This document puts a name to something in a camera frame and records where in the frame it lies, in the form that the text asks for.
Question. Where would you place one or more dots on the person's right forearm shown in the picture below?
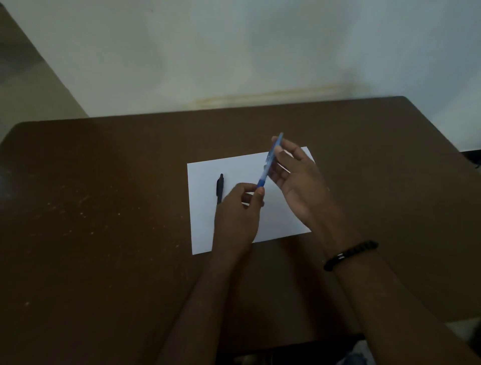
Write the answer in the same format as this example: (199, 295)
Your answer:
(398, 312)

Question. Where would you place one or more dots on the person's left thumb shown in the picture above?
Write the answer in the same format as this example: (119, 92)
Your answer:
(258, 197)

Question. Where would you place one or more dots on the brown table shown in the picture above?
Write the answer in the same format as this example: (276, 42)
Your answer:
(112, 225)

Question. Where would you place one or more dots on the person's right hand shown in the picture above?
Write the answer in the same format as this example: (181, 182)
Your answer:
(306, 188)

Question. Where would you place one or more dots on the white paper sheet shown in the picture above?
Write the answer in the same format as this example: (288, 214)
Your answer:
(229, 210)

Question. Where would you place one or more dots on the person's right thumb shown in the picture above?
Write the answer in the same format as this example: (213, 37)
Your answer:
(295, 149)

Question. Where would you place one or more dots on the black pen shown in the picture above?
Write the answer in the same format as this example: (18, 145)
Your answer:
(220, 188)

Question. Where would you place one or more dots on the person's left forearm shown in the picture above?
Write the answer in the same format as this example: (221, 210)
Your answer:
(201, 312)

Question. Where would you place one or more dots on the blue pen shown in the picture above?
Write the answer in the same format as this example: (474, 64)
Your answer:
(269, 161)

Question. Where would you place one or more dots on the person's left hand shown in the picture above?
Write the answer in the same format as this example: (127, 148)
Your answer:
(236, 222)

